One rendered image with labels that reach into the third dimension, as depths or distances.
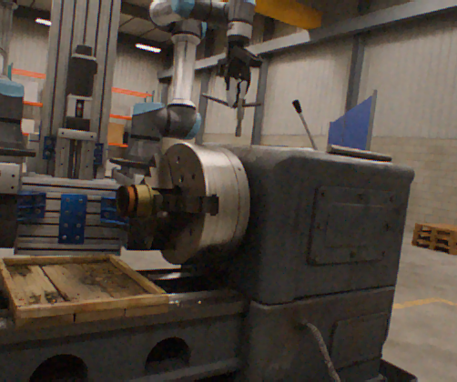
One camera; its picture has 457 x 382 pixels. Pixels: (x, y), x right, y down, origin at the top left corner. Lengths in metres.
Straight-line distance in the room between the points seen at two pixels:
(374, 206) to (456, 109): 10.91
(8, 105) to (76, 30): 0.43
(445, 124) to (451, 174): 1.32
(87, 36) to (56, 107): 0.30
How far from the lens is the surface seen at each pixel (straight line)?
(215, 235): 0.99
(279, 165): 1.01
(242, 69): 1.34
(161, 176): 1.10
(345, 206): 1.19
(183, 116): 1.68
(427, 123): 12.49
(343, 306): 1.29
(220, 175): 1.00
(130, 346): 0.98
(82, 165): 1.70
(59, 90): 1.78
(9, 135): 1.57
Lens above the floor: 1.20
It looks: 4 degrees down
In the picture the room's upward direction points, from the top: 7 degrees clockwise
